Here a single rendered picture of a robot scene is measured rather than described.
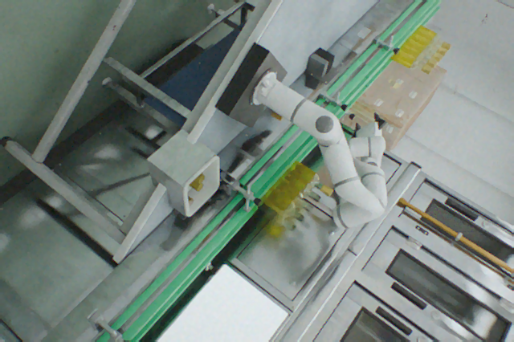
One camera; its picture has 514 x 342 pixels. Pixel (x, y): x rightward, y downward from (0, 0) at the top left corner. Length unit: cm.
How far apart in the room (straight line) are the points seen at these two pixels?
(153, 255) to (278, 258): 51
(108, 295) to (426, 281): 124
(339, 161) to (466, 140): 533
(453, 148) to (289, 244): 488
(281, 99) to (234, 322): 83
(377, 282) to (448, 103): 534
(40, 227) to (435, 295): 162
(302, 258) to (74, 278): 89
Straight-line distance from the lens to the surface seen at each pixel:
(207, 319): 179
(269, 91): 157
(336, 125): 151
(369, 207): 148
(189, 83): 204
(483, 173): 654
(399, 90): 586
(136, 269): 168
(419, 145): 642
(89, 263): 196
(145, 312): 164
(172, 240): 171
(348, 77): 215
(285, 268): 187
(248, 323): 179
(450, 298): 207
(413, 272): 205
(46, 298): 195
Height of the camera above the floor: 143
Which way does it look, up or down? 17 degrees down
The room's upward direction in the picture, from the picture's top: 125 degrees clockwise
